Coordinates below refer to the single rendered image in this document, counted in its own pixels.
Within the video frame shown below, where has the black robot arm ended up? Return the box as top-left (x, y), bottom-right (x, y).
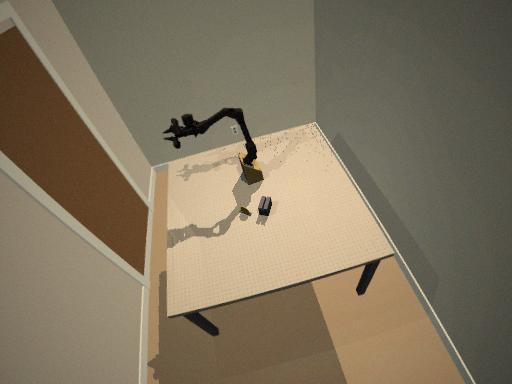
top-left (171, 107), bottom-right (257, 166)

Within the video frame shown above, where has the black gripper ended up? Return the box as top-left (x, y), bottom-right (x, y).
top-left (163, 118), bottom-right (187, 149)

